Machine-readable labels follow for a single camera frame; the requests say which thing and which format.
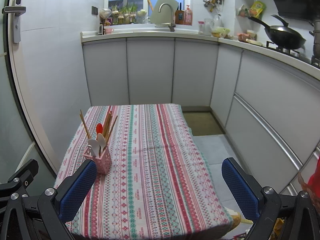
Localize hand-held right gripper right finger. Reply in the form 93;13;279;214
221;157;320;240

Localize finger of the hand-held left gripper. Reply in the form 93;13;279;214
0;159;39;207

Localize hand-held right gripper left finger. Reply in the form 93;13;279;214
0;159;98;240

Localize pink perforated utensil holder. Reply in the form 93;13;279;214
83;146;112;175

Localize white rice paddle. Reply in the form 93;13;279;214
87;139;100;157

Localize group of bamboo chopsticks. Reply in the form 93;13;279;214
79;106;118;145

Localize pale yellow food item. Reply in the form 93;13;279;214
229;211;253;227

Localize orange snack packet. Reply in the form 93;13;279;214
272;217;285;240

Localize striped patterned tablecloth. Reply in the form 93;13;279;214
54;104;242;235

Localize red cloth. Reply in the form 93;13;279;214
297;152;320;195

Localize brown floor mat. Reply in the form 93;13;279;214
182;111;224;137

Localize white kitchen cabinets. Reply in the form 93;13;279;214
81;36;320;200

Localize gas stove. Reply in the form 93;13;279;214
265;40;320;67

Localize black wok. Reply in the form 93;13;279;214
247;14;307;50

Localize bowl of green vegetables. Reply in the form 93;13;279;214
211;27;231;38

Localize glass jar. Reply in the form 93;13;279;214
204;18;215;36

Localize white kitchen countertop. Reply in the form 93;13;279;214
80;29;320;70

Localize pink soap bottle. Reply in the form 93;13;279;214
184;5;193;26

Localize row of potted sprouts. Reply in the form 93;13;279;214
111;2;138;25

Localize yellow snack bag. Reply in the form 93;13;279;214
249;0;267;18

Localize metal kitchen faucet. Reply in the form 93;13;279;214
158;3;177;32

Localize brown knife block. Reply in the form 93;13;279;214
175;2;185;25

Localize pale green cutting board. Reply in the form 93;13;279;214
149;0;173;24

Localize grey door handle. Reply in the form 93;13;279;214
2;0;27;44

